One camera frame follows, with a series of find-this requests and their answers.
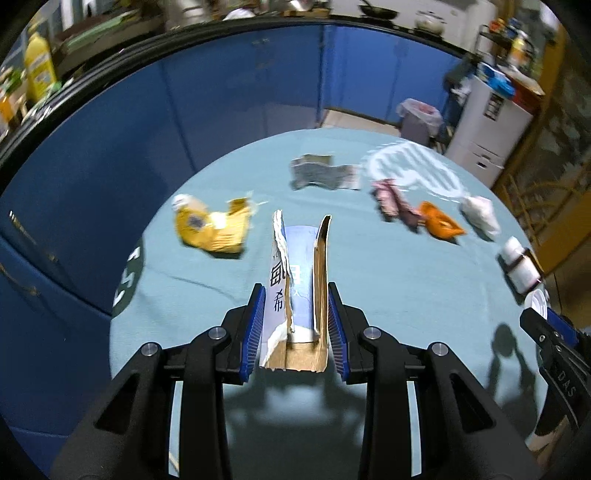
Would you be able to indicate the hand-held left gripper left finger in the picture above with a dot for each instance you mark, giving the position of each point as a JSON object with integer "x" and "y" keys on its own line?
{"x": 253, "y": 337}

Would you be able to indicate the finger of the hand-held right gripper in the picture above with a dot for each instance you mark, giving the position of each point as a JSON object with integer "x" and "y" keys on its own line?
{"x": 561, "y": 330}

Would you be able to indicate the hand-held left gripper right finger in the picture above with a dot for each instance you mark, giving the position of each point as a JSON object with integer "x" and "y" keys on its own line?
{"x": 337, "y": 337}

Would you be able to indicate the torn white blue carton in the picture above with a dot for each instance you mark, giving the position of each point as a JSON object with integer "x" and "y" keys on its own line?
{"x": 300, "y": 286}

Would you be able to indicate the pink paper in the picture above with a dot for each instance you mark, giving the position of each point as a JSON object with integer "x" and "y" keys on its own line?
{"x": 397, "y": 203}

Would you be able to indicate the grey printed paper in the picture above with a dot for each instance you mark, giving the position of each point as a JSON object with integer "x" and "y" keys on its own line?
{"x": 323, "y": 174}

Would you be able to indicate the grey trash bin with liner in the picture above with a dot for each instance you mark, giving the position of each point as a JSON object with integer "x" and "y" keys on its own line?
{"x": 418, "y": 127}

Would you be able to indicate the white bottle cap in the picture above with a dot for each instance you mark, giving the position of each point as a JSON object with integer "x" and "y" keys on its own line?
{"x": 538, "y": 302}

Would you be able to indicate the brown medicine bottle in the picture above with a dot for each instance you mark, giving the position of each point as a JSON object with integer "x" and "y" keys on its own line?
{"x": 521, "y": 272}

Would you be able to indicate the yellow snack wrapper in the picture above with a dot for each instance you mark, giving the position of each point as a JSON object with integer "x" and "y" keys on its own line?
{"x": 207, "y": 230}

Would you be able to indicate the crumpled white tissue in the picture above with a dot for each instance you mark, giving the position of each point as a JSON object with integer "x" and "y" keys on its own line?
{"x": 482, "y": 214}

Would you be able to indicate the orange wrapper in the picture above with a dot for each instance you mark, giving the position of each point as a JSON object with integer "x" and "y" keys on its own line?
{"x": 438, "y": 221}

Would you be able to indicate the wooden glass door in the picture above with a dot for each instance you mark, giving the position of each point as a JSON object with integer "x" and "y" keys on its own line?
{"x": 568, "y": 138}

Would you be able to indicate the white storage cabinet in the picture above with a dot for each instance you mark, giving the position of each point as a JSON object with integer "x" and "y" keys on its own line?
{"x": 485, "y": 138}

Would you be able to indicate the red basket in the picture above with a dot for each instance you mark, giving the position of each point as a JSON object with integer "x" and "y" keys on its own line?
{"x": 528, "y": 87}

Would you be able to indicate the blue kitchen cabinets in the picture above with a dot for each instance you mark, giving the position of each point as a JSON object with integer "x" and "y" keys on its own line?
{"x": 207, "y": 92}

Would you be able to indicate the blue packets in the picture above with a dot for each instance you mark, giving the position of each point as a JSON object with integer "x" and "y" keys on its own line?
{"x": 501, "y": 83}

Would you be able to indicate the yellow spray bottle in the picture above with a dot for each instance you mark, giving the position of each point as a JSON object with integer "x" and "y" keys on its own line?
{"x": 517, "y": 48}

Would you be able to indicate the black wok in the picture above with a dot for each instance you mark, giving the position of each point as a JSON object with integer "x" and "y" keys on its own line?
{"x": 381, "y": 13}

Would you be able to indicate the white cooking pot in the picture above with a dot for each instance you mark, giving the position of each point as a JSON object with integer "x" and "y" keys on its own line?
{"x": 430, "y": 22}

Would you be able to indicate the large yellow detergent bottle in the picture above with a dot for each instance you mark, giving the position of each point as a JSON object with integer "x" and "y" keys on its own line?
{"x": 39, "y": 69}

